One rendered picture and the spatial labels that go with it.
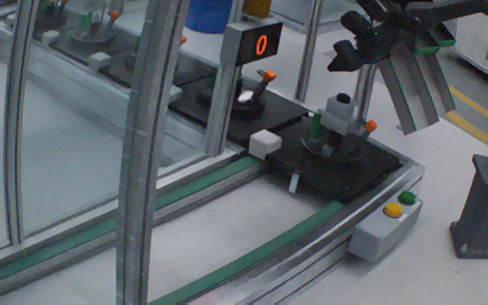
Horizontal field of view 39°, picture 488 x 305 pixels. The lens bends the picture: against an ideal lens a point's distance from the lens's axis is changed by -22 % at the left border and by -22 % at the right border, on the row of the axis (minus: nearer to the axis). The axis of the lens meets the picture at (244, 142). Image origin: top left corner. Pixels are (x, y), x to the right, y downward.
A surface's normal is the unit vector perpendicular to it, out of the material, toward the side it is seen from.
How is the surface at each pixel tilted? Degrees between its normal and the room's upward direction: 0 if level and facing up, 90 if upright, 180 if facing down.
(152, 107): 90
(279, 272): 0
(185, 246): 0
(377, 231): 0
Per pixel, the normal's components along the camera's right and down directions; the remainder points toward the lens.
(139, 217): 0.78, 0.40
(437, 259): 0.18, -0.88
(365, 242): -0.59, 0.26
